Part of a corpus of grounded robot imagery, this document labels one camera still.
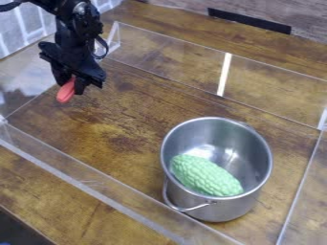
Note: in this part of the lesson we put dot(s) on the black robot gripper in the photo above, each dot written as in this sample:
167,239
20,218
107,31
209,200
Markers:
70,54

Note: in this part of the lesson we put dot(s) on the black wall strip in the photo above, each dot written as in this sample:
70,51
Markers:
251,21

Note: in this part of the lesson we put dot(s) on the stainless steel pot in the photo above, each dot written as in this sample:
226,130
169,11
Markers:
217,163

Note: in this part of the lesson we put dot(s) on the orange handled metal spoon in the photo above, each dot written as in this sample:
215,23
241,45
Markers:
67,91

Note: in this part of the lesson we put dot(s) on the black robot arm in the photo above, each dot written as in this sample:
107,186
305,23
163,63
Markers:
79,46

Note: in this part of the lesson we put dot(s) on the clear acrylic corner bracket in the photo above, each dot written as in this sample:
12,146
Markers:
111,36

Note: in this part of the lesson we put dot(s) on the green bitter melon toy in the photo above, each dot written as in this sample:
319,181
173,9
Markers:
203,176

